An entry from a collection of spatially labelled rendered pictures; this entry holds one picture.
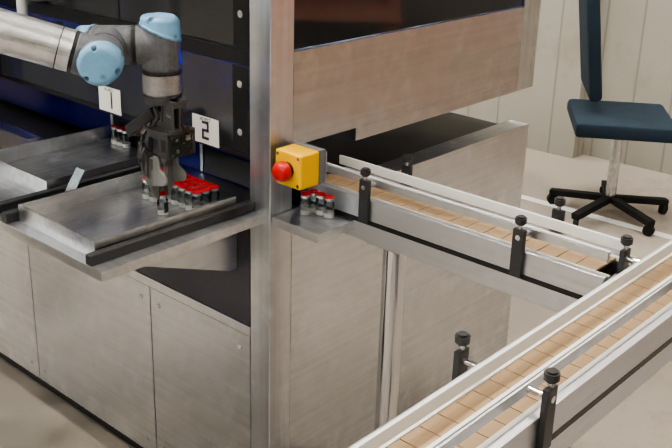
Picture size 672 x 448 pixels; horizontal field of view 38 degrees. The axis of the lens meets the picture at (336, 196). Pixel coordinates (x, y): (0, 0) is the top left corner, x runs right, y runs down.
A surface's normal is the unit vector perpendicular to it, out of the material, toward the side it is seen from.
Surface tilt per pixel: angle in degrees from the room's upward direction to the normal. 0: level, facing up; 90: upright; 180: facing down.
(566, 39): 90
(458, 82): 90
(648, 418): 0
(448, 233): 90
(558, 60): 90
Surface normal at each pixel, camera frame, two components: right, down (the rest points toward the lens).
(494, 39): 0.74, 0.25
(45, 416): 0.03, -0.94
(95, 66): 0.15, 0.35
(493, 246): -0.67, 0.24
